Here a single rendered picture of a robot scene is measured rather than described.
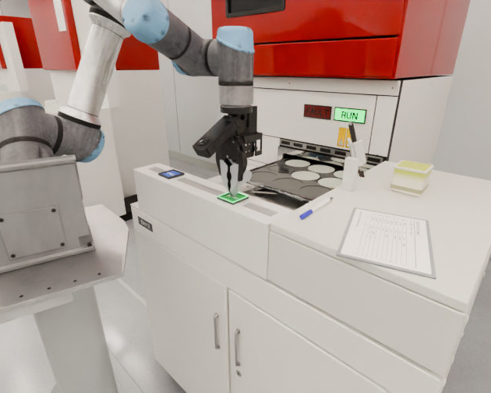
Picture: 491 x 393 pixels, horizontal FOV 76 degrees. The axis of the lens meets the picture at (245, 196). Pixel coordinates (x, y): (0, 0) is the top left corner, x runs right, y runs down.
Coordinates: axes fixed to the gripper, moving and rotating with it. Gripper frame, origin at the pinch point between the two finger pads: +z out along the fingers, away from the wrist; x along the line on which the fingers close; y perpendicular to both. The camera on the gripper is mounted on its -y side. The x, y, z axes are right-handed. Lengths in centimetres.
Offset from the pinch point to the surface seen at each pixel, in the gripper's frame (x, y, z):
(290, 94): 26, 59, -17
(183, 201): 14.1, -4.0, 5.5
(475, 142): -21, 207, 19
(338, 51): 4, 54, -32
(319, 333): -29.0, -3.9, 21.5
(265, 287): -14.8, -3.9, 17.9
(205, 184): 12.6, 2.5, 2.0
